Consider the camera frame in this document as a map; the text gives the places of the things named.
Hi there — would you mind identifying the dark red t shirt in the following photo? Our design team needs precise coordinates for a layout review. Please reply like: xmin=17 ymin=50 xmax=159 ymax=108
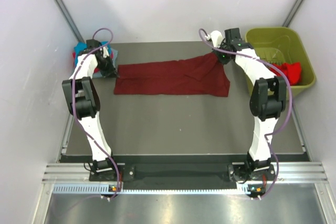
xmin=114 ymin=52 xmax=230 ymax=97

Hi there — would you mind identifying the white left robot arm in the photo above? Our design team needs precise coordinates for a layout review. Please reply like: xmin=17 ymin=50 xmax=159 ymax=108
xmin=62 ymin=39 xmax=120 ymax=182

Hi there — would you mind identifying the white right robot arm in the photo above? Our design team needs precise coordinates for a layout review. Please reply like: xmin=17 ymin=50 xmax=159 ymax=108
xmin=205 ymin=28 xmax=287 ymax=184

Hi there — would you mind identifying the light blue folded shirt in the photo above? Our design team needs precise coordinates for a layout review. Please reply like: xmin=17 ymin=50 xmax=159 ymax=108
xmin=93 ymin=55 xmax=118 ymax=78

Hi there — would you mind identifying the teal folded shirt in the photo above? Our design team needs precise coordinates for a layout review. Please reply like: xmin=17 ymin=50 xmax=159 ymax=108
xmin=74 ymin=42 xmax=116 ymax=65

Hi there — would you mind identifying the olive green plastic bin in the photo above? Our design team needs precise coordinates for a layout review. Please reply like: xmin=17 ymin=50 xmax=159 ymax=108
xmin=245 ymin=27 xmax=316 ymax=97

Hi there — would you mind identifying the bright red crumpled shirt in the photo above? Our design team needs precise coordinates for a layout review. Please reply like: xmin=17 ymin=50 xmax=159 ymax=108
xmin=272 ymin=62 xmax=302 ymax=86

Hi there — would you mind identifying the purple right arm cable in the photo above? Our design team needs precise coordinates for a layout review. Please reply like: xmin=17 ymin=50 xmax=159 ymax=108
xmin=198 ymin=28 xmax=293 ymax=200

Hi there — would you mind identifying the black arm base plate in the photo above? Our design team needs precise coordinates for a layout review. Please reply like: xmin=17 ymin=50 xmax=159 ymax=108
xmin=88 ymin=162 xmax=277 ymax=183

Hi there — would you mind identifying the slotted cable duct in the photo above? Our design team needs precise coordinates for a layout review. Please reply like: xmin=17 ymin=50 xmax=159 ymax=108
xmin=52 ymin=184 xmax=261 ymax=195

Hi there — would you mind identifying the aluminium frame rail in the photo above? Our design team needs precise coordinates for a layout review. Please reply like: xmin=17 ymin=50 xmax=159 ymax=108
xmin=42 ymin=162 xmax=328 ymax=183

